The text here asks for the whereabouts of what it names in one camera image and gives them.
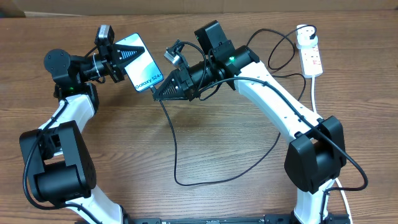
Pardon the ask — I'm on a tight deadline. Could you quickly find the blue Galaxy smartphone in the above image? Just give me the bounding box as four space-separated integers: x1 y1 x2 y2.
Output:
116 33 164 92

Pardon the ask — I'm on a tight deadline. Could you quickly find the black USB charging cable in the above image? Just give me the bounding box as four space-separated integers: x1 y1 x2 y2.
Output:
150 24 318 187

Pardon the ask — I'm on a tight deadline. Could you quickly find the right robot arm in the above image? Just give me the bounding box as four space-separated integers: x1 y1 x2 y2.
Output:
153 21 352 223

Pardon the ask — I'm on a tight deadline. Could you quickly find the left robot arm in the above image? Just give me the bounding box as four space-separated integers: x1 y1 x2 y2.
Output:
19 40 146 223

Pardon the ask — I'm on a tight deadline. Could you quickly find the white charger plug adapter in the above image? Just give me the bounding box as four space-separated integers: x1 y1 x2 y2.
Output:
295 27 318 49

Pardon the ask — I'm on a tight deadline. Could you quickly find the white power strip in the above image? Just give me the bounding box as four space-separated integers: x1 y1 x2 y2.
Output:
297 24 323 78

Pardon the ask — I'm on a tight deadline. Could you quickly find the white power strip cord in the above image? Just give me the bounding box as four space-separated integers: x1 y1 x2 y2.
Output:
310 77 354 224

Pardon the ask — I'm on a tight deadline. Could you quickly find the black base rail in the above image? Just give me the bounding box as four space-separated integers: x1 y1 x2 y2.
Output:
124 213 351 224

